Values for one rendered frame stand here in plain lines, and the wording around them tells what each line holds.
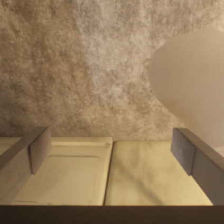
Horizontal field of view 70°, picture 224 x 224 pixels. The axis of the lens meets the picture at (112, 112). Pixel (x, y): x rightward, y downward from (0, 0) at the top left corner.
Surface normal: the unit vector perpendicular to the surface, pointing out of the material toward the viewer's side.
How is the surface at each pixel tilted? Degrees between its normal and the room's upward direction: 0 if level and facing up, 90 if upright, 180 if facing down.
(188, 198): 90
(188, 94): 0
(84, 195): 90
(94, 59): 0
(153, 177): 90
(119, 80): 0
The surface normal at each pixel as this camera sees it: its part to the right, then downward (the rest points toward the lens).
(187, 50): -0.12, 0.62
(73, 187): -0.13, -0.78
